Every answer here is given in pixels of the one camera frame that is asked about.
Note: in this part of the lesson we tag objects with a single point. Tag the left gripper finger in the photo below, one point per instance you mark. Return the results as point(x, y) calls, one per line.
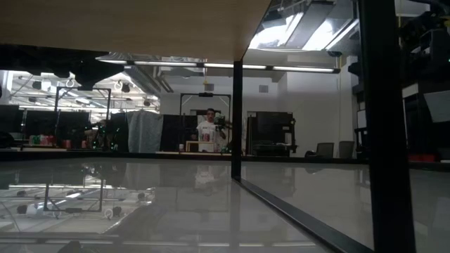
point(91, 79)

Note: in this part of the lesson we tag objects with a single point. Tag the black background robot arm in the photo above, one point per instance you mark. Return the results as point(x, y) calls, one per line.
point(221, 123)

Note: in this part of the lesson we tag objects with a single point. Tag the small wooden shelf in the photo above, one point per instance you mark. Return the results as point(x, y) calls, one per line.
point(198, 142)

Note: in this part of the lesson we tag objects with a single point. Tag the black metal rig frame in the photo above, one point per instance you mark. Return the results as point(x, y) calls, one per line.
point(205, 94)
point(84, 88)

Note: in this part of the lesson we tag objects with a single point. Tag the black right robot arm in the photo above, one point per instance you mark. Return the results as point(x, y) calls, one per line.
point(427, 45)

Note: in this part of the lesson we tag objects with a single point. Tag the black desk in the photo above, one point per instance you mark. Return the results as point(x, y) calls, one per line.
point(52, 153)

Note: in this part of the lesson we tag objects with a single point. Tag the black monitor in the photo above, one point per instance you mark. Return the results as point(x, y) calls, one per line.
point(42, 123)

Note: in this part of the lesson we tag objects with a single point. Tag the ceiling light strip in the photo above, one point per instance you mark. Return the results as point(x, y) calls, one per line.
point(218, 65)
point(302, 69)
point(165, 64)
point(112, 62)

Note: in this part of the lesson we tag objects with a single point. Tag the light wooden board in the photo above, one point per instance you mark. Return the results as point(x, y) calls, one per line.
point(140, 28)

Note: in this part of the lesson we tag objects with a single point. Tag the grey office chair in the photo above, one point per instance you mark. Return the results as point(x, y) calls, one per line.
point(325, 150)
point(346, 149)

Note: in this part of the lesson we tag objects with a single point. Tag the black partition panel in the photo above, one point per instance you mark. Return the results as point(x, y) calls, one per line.
point(175, 131)

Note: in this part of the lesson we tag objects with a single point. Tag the white ceiling box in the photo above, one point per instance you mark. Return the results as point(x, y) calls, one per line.
point(408, 7)

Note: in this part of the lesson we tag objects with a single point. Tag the grey cloth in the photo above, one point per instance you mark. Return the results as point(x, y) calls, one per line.
point(144, 130)

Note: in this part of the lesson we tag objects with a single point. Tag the red box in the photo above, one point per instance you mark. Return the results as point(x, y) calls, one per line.
point(422, 157)

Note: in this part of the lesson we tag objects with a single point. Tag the person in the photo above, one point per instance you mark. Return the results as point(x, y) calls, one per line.
point(209, 131)
point(93, 135)

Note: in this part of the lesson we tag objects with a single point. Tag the white board panel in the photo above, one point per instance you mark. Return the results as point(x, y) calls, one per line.
point(437, 105)

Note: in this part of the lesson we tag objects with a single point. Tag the black wall screen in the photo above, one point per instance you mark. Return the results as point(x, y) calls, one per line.
point(272, 130)

